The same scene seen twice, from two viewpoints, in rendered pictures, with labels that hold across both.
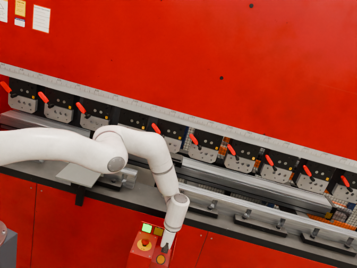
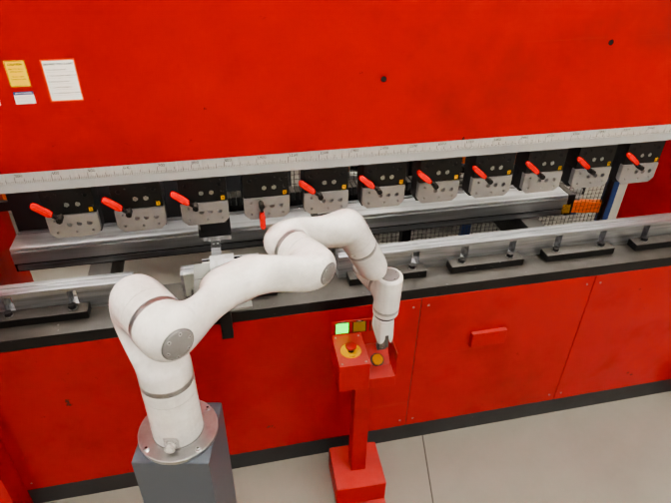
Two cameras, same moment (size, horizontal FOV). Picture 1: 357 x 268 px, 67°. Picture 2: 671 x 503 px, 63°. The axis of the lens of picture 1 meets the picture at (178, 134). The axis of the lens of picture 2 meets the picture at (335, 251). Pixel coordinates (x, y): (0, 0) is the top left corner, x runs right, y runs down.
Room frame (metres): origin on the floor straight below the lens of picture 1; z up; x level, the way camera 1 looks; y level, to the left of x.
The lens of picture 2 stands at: (-0.29, 0.39, 2.13)
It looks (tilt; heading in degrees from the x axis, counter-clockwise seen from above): 34 degrees down; 347
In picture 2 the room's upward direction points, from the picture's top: 1 degrees clockwise
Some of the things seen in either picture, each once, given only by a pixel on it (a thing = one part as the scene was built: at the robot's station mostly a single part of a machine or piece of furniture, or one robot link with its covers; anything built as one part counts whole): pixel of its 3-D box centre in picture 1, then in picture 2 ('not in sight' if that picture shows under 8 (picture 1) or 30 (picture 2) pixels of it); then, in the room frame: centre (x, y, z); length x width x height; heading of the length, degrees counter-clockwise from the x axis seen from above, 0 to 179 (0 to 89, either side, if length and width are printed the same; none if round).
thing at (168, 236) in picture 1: (170, 232); (383, 321); (1.01, -0.08, 0.92); 0.10 x 0.07 x 0.11; 178
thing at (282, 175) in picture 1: (277, 164); (487, 171); (1.35, -0.55, 1.26); 0.15 x 0.09 x 0.17; 90
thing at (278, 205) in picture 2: (133, 124); (265, 190); (1.35, 0.25, 1.26); 0.15 x 0.09 x 0.17; 90
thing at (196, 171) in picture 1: (167, 162); (316, 222); (1.65, 0.02, 0.93); 2.30 x 0.14 x 0.10; 90
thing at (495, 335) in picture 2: not in sight; (487, 336); (1.19, -0.60, 0.58); 0.15 x 0.02 x 0.07; 90
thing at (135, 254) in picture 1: (152, 250); (362, 353); (1.04, -0.03, 0.75); 0.20 x 0.16 x 0.18; 88
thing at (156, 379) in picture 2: not in sight; (151, 330); (0.67, 0.57, 1.30); 0.19 x 0.12 x 0.24; 29
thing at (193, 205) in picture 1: (192, 206); (386, 273); (1.29, -0.18, 0.89); 0.30 x 0.05 x 0.03; 90
